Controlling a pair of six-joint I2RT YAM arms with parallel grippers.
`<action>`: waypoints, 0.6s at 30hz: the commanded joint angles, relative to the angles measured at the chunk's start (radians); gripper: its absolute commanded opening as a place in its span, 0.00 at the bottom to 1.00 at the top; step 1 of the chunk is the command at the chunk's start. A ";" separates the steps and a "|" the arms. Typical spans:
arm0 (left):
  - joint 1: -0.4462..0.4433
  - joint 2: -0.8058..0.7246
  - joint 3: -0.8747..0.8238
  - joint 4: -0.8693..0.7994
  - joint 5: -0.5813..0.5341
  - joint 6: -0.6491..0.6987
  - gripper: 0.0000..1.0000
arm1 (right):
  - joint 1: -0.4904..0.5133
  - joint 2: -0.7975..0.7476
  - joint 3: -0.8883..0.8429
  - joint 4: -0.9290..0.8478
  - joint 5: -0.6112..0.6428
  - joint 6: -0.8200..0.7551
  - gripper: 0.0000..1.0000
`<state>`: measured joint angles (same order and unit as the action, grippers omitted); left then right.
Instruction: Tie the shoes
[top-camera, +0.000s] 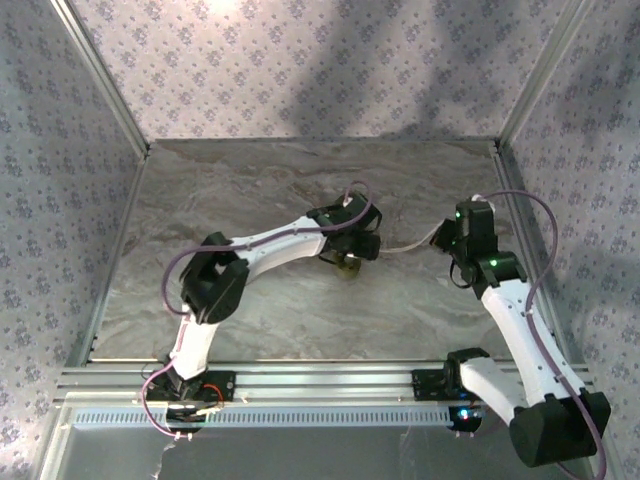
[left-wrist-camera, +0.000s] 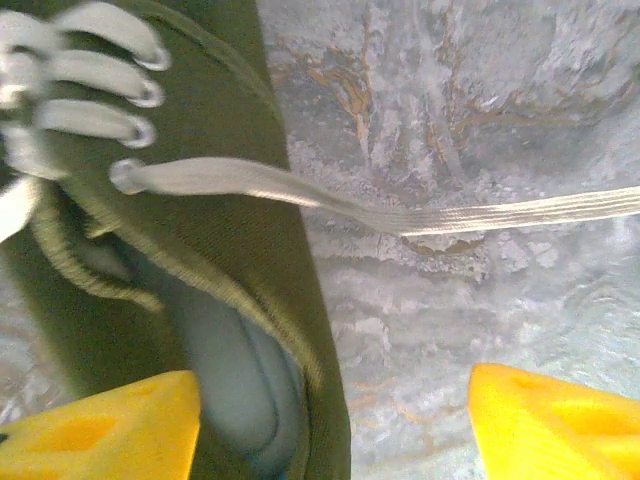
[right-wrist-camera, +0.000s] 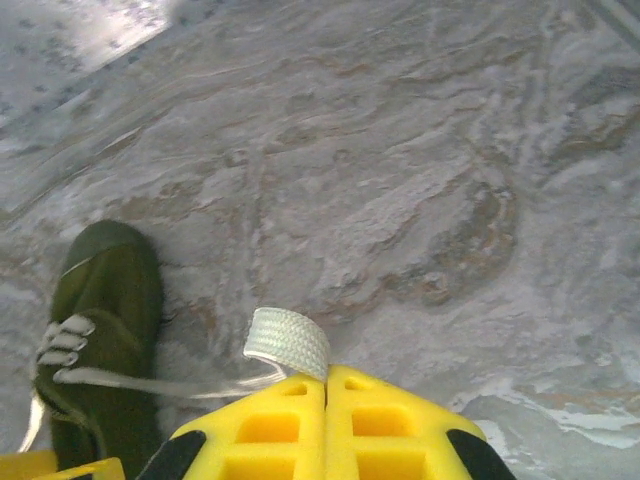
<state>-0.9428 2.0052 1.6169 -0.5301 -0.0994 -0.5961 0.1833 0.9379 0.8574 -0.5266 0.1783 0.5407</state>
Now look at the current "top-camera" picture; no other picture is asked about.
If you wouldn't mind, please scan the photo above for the white shoelace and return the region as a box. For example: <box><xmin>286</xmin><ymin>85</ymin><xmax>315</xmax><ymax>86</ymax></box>
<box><xmin>378</xmin><ymin>227</ymin><xmax>442</xmax><ymax>253</ymax></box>

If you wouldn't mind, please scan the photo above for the olive green canvas shoe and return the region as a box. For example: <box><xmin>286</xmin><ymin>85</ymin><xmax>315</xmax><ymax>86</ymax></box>
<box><xmin>336</xmin><ymin>257</ymin><xmax>363</xmax><ymax>281</ymax></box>

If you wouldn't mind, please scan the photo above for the aluminium table edge rail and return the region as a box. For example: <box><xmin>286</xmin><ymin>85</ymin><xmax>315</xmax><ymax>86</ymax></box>
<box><xmin>65</xmin><ymin>149</ymin><xmax>152</xmax><ymax>367</ymax></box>
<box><xmin>491</xmin><ymin>140</ymin><xmax>592</xmax><ymax>372</ymax></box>

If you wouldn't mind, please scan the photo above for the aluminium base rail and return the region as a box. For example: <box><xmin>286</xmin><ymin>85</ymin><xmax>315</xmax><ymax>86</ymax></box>
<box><xmin>53</xmin><ymin>360</ymin><xmax>597</xmax><ymax>402</ymax></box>

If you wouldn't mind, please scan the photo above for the grey slotted cable duct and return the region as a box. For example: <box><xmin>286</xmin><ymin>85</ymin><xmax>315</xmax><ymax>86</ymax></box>
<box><xmin>72</xmin><ymin>405</ymin><xmax>454</xmax><ymax>432</ymax></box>

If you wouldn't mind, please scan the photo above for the aluminium frame post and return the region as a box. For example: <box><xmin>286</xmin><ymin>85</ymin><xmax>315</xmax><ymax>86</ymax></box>
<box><xmin>496</xmin><ymin>0</ymin><xmax>592</xmax><ymax>151</ymax></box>
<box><xmin>49</xmin><ymin>0</ymin><xmax>152</xmax><ymax>157</ymax></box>

